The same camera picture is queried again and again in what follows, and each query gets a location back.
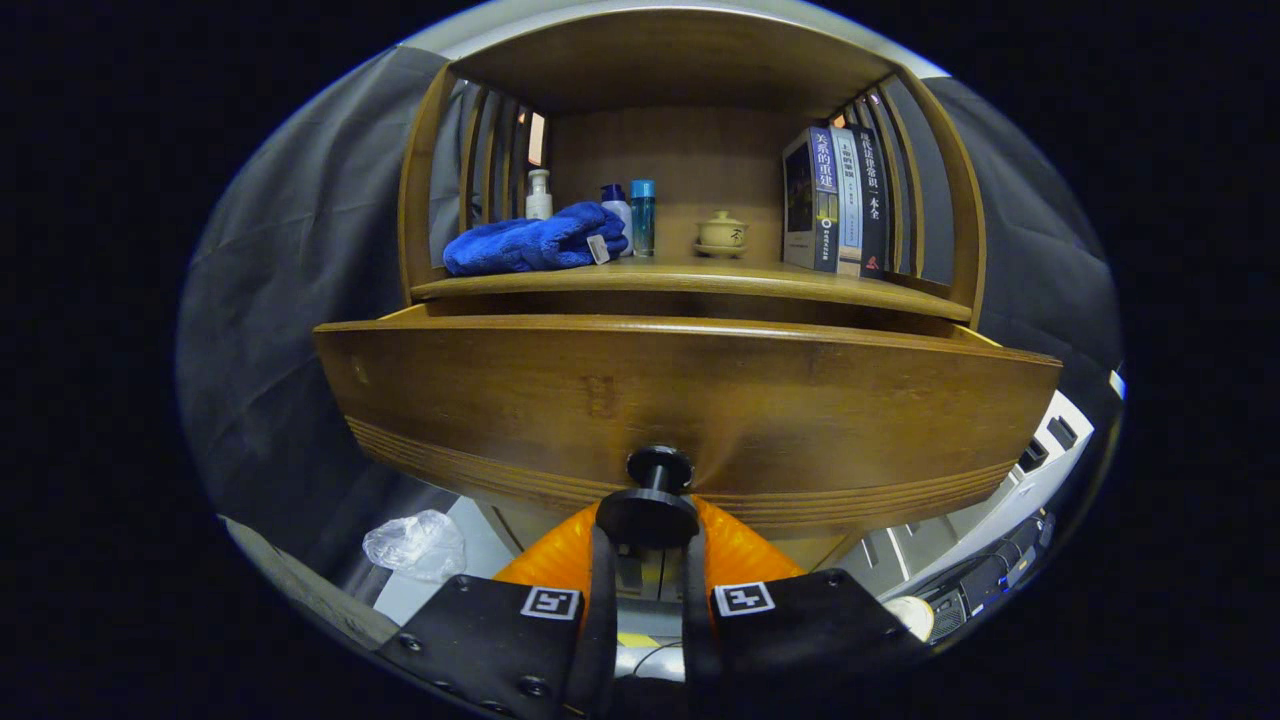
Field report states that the white storage box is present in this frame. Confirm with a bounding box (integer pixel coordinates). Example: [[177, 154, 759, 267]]
[[840, 390, 1096, 601]]

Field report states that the black device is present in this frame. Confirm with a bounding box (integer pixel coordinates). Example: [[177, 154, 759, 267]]
[[930, 510, 1056, 621]]

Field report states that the clear plastic bag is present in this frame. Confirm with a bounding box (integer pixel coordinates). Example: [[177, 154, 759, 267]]
[[362, 509, 468, 584]]

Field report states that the beige lidded teacup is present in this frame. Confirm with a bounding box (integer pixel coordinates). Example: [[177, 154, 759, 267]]
[[694, 209, 749, 259]]

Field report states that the wooden countertop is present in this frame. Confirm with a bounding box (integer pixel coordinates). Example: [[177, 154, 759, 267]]
[[410, 255, 973, 323]]

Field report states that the white bottle with blue cap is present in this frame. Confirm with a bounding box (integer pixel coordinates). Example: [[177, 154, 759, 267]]
[[600, 183, 634, 256]]

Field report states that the wooden cabinet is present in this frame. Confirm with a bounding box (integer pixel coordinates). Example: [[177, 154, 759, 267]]
[[313, 5, 1063, 601]]

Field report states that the black spine book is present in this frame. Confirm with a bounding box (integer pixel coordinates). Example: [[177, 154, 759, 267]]
[[850, 123, 891, 278]]

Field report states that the white spine book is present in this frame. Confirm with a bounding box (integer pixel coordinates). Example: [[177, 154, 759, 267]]
[[830, 126, 863, 278]]

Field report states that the clear blue bottle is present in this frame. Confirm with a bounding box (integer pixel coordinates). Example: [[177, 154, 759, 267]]
[[630, 179, 657, 259]]

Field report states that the wooden drawer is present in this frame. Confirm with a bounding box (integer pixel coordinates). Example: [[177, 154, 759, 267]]
[[313, 303, 1063, 551]]

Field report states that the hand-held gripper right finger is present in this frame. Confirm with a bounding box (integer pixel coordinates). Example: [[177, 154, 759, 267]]
[[683, 497, 931, 720]]

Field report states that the blue towel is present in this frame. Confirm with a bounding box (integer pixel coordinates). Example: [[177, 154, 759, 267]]
[[443, 201, 629, 277]]

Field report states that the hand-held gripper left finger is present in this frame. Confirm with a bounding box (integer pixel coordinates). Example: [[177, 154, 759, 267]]
[[375, 500, 621, 720]]

